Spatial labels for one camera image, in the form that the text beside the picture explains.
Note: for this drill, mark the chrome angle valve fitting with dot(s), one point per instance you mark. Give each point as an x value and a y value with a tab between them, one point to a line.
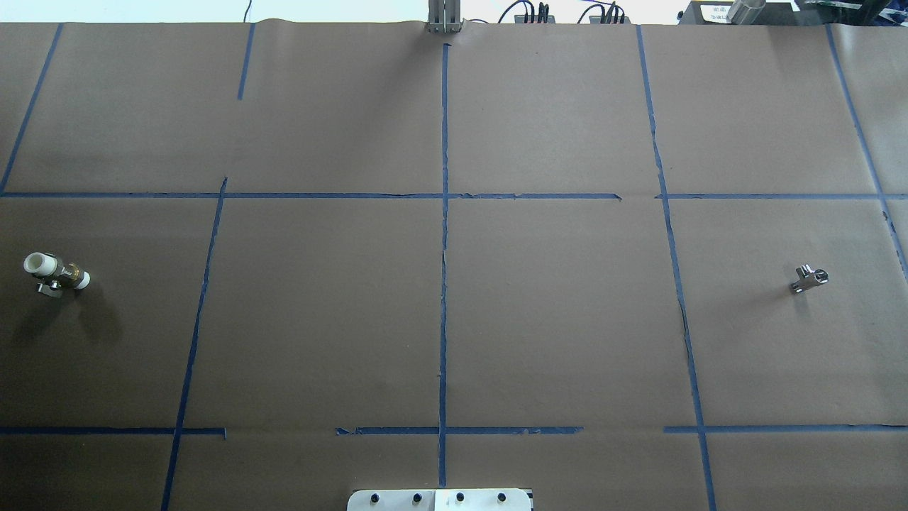
808	278

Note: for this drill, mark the brown paper table cover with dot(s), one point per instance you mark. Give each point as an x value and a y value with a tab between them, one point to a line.
330	257

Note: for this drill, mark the aluminium frame post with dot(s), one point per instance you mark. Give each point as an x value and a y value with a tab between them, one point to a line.
444	16

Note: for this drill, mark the white mount base plate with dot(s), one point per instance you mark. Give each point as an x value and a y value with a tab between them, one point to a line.
442	499

